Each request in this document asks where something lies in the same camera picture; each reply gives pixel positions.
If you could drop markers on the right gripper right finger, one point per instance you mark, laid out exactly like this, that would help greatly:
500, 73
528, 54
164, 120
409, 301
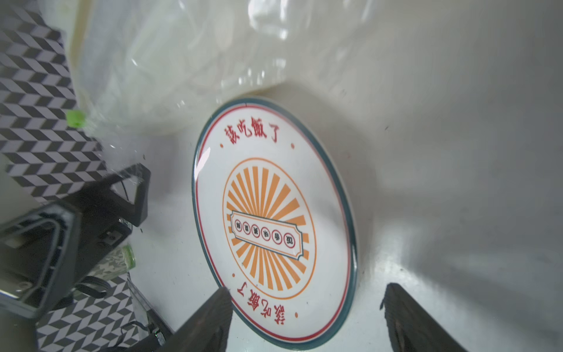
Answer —
410, 326

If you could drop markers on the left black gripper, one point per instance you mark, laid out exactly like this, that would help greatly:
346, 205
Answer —
46, 250

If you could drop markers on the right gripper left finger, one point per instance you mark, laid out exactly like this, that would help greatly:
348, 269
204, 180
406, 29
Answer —
207, 329

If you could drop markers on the round patterned ceramic plate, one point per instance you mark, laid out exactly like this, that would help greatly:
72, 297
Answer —
275, 223

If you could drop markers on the clear plastic wrap sheet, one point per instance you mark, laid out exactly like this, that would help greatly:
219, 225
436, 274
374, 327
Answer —
314, 35

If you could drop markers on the green glass cup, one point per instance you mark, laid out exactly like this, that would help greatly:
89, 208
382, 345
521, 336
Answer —
117, 263

